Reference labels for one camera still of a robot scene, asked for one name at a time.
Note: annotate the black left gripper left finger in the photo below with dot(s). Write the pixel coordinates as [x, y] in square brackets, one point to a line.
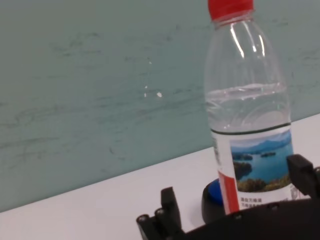
[165, 222]

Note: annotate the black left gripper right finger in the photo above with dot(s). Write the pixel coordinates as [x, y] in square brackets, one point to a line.
[303, 175]

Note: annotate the blue push button black base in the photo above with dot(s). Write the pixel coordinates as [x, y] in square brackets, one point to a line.
[212, 200]

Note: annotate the clear water bottle red cap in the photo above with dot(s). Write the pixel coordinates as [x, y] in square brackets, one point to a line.
[247, 112]

